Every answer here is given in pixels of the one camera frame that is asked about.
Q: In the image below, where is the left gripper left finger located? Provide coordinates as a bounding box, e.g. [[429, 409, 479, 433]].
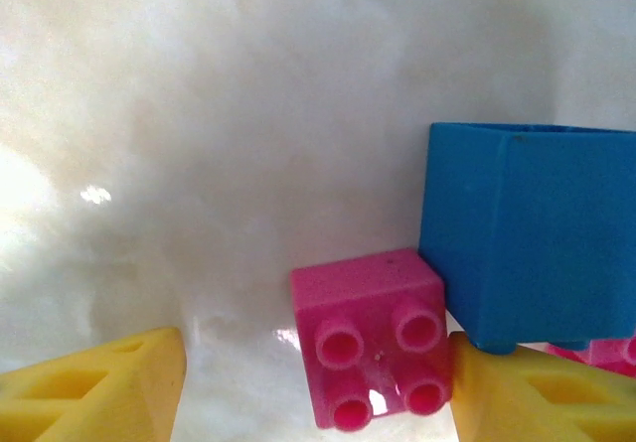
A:
[[0, 326, 188, 442]]

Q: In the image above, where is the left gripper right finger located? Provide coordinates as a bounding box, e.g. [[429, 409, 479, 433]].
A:
[[448, 331, 636, 442]]

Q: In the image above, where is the pink lego brick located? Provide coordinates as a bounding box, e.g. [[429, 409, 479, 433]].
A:
[[546, 335, 636, 379], [289, 246, 454, 434]]

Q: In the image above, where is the blue lego brick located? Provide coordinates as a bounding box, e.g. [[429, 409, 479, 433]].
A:
[[418, 122, 636, 355]]

